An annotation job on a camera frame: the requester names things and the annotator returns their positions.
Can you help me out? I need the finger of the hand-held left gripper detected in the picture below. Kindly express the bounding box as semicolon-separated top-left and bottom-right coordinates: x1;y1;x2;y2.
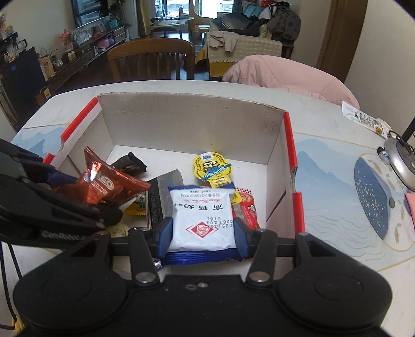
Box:
0;178;123;225
0;139;78;188

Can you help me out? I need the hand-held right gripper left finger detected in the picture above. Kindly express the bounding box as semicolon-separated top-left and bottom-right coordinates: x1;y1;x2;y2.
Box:
73;218;174;286

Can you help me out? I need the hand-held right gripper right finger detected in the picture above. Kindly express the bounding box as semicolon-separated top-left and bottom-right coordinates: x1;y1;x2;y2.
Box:
234;218;338;286

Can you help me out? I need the red noodle snack packet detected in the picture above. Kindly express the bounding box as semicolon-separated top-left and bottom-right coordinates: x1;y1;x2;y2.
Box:
232;187;260;230

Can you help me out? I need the red-brown foil snack packet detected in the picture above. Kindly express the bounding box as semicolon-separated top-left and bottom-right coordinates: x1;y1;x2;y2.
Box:
53;146;152;213

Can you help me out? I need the pale yellow snack packet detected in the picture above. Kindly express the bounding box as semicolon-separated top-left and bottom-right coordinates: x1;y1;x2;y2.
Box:
125;193;149;216

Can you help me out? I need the white blue snack packet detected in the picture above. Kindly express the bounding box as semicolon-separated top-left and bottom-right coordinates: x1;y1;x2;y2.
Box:
161;185;242;265

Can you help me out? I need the black silver snack packet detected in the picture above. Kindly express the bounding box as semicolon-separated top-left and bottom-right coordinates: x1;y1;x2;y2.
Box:
147;169;184;227

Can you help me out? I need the dark brown snack packet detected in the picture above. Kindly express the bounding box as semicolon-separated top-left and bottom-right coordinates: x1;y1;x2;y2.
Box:
112;152;147;177

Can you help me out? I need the yellow cartoon snack packet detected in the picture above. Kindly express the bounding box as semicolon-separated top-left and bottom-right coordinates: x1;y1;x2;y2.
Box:
193;152;242;205

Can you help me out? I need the red cardboard box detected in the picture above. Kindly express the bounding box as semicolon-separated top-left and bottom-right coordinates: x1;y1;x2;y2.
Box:
42;92;306;238

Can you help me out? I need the brown paper bag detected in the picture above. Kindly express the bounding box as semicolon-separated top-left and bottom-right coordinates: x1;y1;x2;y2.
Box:
35;87;52;106

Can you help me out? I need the blue printed table mat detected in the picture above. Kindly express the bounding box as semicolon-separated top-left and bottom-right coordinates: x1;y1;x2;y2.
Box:
10;125;415;253

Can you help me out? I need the yellow paper bag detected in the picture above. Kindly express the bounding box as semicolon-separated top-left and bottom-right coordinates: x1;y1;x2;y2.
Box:
39;55;56;78

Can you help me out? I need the black cabinet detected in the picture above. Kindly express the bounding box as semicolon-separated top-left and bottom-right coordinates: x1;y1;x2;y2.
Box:
0;32;46;98

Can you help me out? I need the dark wooden television cabinet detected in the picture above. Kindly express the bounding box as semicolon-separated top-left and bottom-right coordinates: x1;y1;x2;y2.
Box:
39;26;127;93

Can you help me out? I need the pink flower bouquet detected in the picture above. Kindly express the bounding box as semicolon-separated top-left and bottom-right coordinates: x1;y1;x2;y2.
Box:
60;29;78;52

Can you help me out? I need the pink kettlebell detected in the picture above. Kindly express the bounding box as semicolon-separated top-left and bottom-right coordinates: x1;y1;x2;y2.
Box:
97;32;115;49

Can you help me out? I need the wooden dining chair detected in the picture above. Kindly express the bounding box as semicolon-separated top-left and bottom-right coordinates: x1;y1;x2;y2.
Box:
107;38;196;82

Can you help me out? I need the pink jacket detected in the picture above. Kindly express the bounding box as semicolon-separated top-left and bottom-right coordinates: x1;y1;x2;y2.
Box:
222;54;360;109

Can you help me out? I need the white printed packet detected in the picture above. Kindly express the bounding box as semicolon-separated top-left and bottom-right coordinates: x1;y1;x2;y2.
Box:
342;101;390;134

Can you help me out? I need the pink paper packet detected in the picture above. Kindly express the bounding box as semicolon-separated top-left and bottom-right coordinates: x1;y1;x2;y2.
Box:
405;193;415;224

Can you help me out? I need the television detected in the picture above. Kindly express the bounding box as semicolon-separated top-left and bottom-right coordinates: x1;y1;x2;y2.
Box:
71;0;111;28

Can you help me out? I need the grey desk lamp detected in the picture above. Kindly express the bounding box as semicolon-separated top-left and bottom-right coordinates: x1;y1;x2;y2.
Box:
376;120;415;192

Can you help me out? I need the oval coffee table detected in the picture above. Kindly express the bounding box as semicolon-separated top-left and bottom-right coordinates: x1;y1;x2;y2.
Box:
149;16;195;36

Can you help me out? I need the sofa with white cover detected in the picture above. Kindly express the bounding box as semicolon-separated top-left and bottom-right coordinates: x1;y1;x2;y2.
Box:
195;3;300;78

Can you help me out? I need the pile of clothes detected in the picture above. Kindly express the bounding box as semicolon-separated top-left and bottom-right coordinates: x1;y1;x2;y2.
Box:
259;2;301;41

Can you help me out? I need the wooden door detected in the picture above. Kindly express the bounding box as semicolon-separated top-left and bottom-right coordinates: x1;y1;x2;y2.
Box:
316;0;368;81

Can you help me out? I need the black cable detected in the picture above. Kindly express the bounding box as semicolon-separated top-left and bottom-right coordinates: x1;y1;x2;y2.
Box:
0;241;20;328

